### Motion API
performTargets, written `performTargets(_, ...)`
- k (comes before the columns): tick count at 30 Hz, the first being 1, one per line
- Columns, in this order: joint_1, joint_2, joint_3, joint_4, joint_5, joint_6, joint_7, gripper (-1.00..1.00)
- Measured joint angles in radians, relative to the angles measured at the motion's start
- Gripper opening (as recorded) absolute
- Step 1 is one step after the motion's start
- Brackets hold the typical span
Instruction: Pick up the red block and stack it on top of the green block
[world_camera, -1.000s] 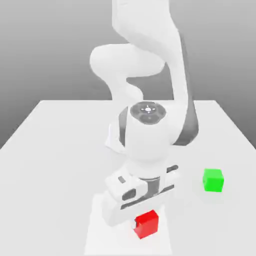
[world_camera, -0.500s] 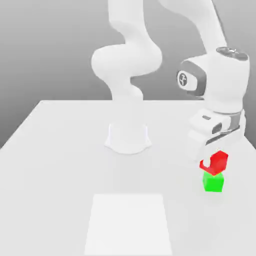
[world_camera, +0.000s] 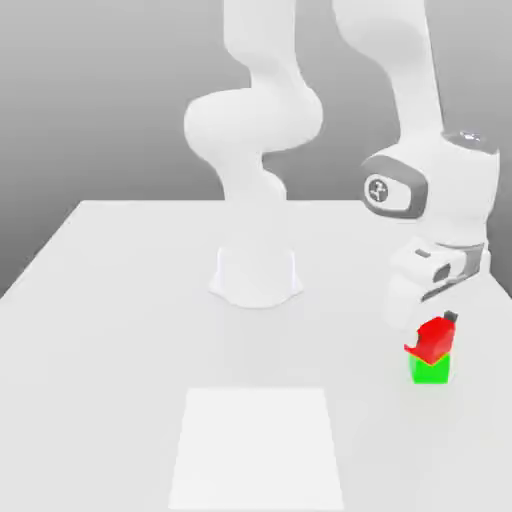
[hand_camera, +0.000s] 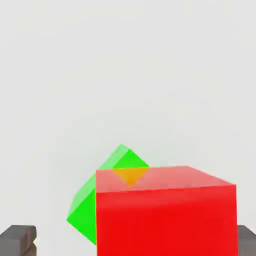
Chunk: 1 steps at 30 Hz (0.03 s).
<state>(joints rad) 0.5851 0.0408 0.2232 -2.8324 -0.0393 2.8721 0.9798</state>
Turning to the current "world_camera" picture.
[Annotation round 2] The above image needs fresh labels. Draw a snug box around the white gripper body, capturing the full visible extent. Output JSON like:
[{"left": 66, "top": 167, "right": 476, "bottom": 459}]
[{"left": 382, "top": 272, "right": 484, "bottom": 333}]

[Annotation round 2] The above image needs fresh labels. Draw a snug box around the small green cube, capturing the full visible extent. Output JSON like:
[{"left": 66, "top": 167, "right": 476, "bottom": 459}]
[{"left": 408, "top": 353, "right": 452, "bottom": 386}]

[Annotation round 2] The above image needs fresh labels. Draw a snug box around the small red cube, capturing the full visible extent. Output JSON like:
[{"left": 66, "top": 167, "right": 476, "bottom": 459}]
[{"left": 403, "top": 315, "right": 457, "bottom": 366}]

